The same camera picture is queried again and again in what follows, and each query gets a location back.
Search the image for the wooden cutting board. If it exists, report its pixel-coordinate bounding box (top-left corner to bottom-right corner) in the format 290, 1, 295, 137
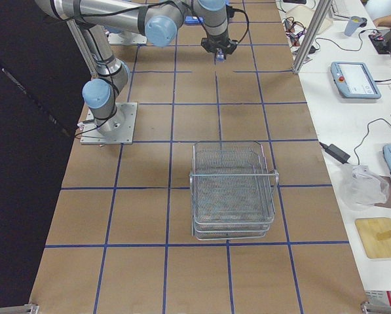
355, 217, 391, 259

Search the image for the blue grey cup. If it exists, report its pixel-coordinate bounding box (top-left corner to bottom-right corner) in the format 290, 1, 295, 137
344, 16, 363, 37

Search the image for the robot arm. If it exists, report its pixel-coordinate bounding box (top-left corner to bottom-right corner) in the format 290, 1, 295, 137
36, 1, 227, 133
183, 1, 237, 60

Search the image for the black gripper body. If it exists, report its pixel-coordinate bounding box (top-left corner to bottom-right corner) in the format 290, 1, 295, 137
200, 37, 238, 54

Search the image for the person forearm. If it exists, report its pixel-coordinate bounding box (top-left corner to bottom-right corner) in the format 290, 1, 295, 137
373, 11, 391, 27

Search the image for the beige tray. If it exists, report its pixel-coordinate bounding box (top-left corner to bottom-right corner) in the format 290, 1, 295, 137
286, 5, 333, 35

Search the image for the far teach pendant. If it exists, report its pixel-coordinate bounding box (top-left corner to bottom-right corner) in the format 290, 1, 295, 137
330, 61, 381, 99

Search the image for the black power adapter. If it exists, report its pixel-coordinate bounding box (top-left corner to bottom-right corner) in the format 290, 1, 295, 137
324, 144, 350, 164

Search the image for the aluminium frame post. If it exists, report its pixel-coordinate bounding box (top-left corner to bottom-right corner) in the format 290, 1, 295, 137
292, 0, 332, 74

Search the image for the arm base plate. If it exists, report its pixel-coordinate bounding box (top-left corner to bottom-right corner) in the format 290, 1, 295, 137
80, 103, 138, 145

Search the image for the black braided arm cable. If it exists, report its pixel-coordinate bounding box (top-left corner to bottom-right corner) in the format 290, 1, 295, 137
226, 6, 250, 45

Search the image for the clear plastic bag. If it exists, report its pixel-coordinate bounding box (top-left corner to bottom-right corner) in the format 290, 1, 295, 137
339, 164, 390, 209

